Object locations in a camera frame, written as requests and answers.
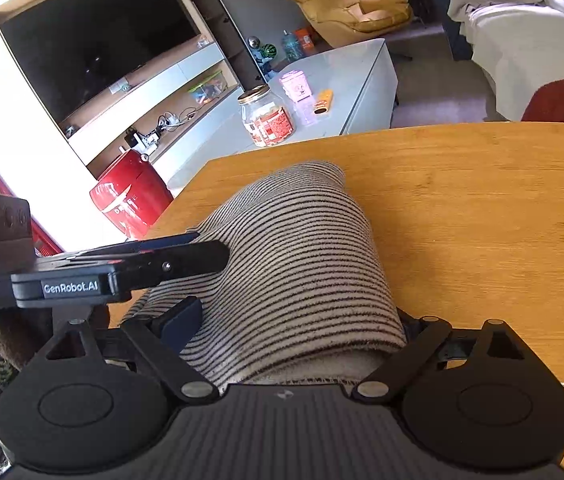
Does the grey striped garment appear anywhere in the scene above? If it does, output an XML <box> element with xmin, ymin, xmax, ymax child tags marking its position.
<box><xmin>130</xmin><ymin>162</ymin><xmax>407</xmax><ymax>388</ymax></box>

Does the red round mini fridge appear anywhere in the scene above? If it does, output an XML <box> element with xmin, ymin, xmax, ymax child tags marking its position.
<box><xmin>90</xmin><ymin>150</ymin><xmax>173</xmax><ymax>240</ymax></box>

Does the white TV cabinet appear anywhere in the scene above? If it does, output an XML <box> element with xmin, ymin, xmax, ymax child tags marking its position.
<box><xmin>0</xmin><ymin>0</ymin><xmax>260</xmax><ymax>176</ymax></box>

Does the black television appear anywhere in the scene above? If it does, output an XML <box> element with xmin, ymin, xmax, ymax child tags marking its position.
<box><xmin>0</xmin><ymin>0</ymin><xmax>198</xmax><ymax>122</ymax></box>

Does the glass jar red label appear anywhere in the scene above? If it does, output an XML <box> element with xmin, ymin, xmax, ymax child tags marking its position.
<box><xmin>237</xmin><ymin>84</ymin><xmax>295</xmax><ymax>148</ymax></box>

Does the orange small packet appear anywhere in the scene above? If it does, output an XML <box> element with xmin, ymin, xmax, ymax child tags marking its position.
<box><xmin>313</xmin><ymin>89</ymin><xmax>334</xmax><ymax>115</ymax></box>

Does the white coffee table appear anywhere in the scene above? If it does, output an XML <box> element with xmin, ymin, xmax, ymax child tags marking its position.
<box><xmin>163</xmin><ymin>38</ymin><xmax>398</xmax><ymax>195</ymax></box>

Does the clear plastic storage box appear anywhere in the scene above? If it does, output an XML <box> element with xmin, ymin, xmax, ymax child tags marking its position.
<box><xmin>187</xmin><ymin>70</ymin><xmax>227</xmax><ymax>105</ymax></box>

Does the pink small box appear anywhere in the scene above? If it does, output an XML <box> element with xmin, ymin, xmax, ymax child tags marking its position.
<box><xmin>280</xmin><ymin>70</ymin><xmax>312</xmax><ymax>103</ymax></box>

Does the grey sofa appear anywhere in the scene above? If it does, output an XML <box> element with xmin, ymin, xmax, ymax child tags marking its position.
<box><xmin>457</xmin><ymin>0</ymin><xmax>564</xmax><ymax>122</ymax></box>

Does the robot figurine toy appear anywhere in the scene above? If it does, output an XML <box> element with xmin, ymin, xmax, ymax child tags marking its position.
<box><xmin>247</xmin><ymin>36</ymin><xmax>276</xmax><ymax>81</ymax></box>

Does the blue water bottle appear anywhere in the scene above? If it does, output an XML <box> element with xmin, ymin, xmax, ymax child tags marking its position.
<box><xmin>282</xmin><ymin>29</ymin><xmax>305</xmax><ymax>63</ymax></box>

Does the yellow leather armchair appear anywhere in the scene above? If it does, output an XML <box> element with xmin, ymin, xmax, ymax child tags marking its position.
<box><xmin>291</xmin><ymin>0</ymin><xmax>414</xmax><ymax>48</ymax></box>

